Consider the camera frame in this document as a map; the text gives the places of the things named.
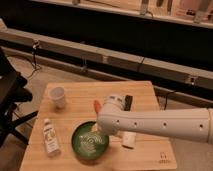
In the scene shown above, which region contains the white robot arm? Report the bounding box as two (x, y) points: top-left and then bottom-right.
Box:
(96, 94), (213, 145)

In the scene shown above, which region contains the black chair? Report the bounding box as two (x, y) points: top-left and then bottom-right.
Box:
(0, 47), (38, 147)

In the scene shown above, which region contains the black cable on wall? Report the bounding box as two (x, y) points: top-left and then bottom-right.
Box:
(27, 39), (42, 79)

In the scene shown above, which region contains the white plastic bottle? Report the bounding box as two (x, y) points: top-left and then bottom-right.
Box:
(43, 118), (61, 157)

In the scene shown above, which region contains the black rectangular block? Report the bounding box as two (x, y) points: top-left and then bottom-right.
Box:
(124, 95), (133, 111)

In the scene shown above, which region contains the orange carrot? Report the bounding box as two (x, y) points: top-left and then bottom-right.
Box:
(94, 100), (101, 115)

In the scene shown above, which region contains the green ceramic bowl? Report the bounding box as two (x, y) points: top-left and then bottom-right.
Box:
(71, 121), (109, 160)

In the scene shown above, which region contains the white sponge block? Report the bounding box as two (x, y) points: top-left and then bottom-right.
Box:
(122, 132), (136, 149)

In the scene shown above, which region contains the white paper cup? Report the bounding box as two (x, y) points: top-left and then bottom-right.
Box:
(48, 87), (66, 109)

